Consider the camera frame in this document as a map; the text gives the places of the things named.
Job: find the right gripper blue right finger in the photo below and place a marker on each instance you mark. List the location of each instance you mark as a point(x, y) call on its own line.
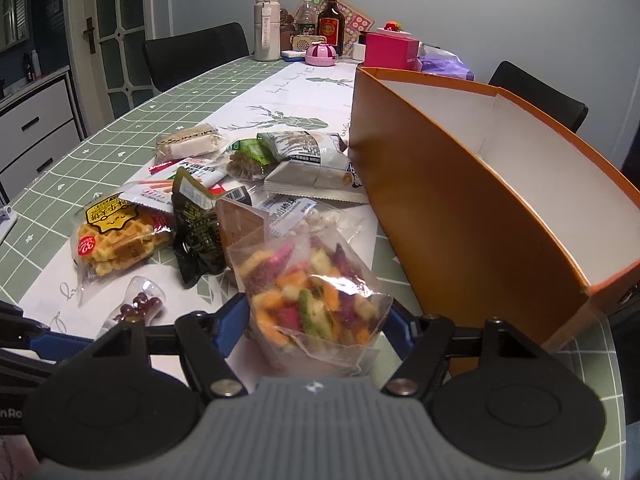
point(421, 342)

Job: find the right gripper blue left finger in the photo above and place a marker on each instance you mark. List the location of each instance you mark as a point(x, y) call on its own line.
point(205, 341)

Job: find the colourful veggie chips bag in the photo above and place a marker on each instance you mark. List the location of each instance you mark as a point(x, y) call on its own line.
point(315, 307)

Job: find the red spicy strips packet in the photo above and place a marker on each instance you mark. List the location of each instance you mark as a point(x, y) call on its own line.
point(155, 192)

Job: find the green label nut pack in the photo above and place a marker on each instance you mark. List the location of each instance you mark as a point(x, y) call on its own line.
point(250, 159)

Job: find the rice puff cake pack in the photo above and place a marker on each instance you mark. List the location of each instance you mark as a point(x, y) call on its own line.
point(190, 142)

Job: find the white grey printed snack bag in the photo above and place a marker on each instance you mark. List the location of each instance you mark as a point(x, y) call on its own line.
point(315, 148)

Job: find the chocolate balls clear pack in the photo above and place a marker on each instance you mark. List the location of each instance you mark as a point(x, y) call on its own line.
point(142, 302)

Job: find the dark green snack pouch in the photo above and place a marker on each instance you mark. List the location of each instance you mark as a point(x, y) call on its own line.
point(197, 243)

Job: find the brown cardboard snack packet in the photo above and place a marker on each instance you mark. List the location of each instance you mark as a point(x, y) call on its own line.
point(240, 224)

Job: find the waffle snack pack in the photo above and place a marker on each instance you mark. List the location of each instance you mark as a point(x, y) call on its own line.
point(111, 235)

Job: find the white deer table runner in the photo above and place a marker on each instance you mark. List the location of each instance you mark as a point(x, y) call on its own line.
point(212, 291)

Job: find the orange cardboard box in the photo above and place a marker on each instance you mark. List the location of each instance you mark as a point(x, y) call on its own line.
point(493, 207)

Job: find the white candy clear bag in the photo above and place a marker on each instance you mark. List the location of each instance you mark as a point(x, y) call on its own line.
point(289, 215)

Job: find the silver white snack packet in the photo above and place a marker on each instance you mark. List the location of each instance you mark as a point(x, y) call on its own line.
point(315, 181)

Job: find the green grid tablecloth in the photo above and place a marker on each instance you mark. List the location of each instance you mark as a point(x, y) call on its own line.
point(119, 152)

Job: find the black chair right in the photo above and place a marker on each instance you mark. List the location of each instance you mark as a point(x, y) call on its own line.
point(564, 109)

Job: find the black chair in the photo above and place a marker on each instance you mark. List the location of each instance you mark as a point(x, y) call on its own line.
point(175, 59)
point(564, 109)

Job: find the white drawer cabinet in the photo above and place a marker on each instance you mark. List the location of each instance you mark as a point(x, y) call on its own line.
point(40, 124)

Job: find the purple tissue pack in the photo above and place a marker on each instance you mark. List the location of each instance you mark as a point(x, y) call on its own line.
point(437, 61)

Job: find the black chair left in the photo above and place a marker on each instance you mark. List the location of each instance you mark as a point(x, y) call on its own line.
point(175, 59)

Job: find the magenta gift box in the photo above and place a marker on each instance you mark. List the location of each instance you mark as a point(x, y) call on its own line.
point(392, 51)

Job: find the white small box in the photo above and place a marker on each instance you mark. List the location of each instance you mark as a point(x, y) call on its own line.
point(358, 52)

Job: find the pink round mini fan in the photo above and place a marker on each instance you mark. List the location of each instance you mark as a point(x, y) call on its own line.
point(320, 55)

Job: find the small beige radio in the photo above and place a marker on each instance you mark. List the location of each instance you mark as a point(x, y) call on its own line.
point(301, 43)

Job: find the colourful dotted card board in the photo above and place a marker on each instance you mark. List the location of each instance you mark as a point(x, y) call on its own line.
point(356, 21)

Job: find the white pink water bottle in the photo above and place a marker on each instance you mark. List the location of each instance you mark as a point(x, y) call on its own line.
point(267, 30)

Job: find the dark brown liquor bottle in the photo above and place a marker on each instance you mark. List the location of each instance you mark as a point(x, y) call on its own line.
point(331, 25)

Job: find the clear plastic drink bottle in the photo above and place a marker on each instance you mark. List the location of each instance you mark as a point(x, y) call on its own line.
point(306, 18)

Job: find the glass panel door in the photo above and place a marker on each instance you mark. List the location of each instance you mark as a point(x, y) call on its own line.
point(115, 34)

